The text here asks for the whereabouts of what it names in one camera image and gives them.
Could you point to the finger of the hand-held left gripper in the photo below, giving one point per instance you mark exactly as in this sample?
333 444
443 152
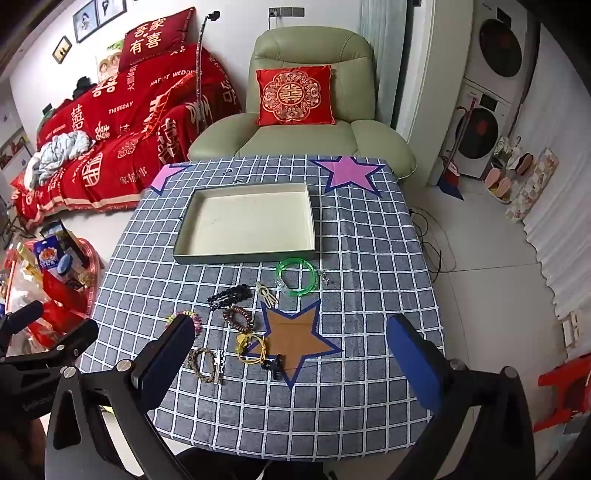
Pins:
64 344
23 319

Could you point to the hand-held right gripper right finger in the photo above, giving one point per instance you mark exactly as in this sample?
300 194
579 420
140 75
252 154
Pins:
411 360

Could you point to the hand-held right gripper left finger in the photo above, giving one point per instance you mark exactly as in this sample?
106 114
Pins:
161 360

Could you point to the black hair claw clip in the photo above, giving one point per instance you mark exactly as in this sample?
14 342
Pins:
272 364

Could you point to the green translucent bangle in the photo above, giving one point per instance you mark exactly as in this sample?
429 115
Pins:
295 261

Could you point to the cream shallow tray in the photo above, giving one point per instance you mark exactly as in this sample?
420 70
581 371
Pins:
244 221

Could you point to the red gift basket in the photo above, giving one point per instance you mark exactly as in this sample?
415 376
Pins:
64 295

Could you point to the blue snack packet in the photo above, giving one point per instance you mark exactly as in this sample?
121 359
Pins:
48 258

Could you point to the blue-grey checked tablecloth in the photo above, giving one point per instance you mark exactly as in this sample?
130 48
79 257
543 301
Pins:
369 258

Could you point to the brown star patch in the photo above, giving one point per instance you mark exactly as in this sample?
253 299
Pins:
295 337

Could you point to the small silver earrings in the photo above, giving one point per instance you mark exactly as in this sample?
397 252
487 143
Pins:
325 277

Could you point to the red plastic stool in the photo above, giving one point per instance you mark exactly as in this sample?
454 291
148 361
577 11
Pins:
565 378

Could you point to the white power strip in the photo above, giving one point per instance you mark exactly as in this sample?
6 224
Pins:
571 330

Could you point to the small framed photo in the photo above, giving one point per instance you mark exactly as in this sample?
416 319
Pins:
11 147

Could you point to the grey white blanket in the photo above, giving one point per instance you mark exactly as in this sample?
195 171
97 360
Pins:
60 150

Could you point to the broom with blue dustpan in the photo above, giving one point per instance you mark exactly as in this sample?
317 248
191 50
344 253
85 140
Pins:
450 184

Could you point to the white curtain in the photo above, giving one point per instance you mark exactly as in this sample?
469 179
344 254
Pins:
563 184

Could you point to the dark clothing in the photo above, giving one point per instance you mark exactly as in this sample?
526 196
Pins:
83 87

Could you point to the white washing machine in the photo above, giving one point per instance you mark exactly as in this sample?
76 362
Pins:
482 129

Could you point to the pale green armchair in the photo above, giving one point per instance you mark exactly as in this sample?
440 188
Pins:
300 138

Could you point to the leaning photo print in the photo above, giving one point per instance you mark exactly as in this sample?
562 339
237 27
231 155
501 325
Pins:
108 64

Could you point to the red embroidered cushion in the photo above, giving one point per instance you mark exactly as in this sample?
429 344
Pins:
295 94

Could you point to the silver floor stand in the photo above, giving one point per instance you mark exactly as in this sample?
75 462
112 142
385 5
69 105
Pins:
200 55

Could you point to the red printed pillow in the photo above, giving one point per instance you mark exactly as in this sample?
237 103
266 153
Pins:
152 37

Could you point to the white tumble dryer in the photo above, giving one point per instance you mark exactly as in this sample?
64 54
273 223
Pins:
501 37

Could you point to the small black picture frame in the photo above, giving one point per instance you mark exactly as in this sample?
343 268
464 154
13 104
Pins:
61 48

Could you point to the grey wall socket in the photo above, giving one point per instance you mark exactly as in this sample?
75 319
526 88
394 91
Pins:
288 11

